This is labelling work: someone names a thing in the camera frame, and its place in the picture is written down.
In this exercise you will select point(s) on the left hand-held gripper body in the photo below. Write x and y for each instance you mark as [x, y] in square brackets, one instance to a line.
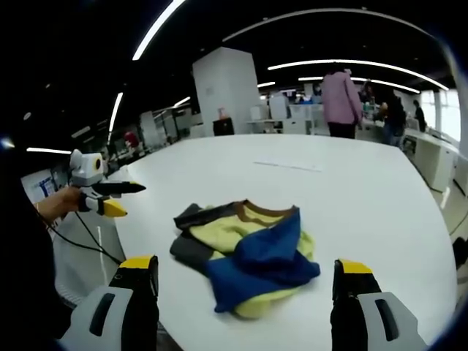
[85, 172]

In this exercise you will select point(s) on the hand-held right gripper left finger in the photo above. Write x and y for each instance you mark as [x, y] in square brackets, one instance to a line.
[120, 311]

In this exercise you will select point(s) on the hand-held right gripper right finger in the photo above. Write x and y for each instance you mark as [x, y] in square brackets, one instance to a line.
[369, 311]

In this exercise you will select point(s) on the yellow blue grey garment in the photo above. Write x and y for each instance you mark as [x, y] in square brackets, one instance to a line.
[245, 256]

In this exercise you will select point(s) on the person's left hand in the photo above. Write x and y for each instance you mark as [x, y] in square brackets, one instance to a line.
[60, 203]

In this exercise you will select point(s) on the person's dark sleeve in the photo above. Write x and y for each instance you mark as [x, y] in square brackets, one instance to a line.
[22, 256]

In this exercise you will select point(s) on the black box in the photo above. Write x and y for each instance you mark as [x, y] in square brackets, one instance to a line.
[223, 127]

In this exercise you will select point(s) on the white square pillar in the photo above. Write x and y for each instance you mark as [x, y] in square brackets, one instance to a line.
[226, 91]

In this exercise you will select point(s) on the white side desk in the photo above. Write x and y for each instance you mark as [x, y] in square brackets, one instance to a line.
[431, 157]

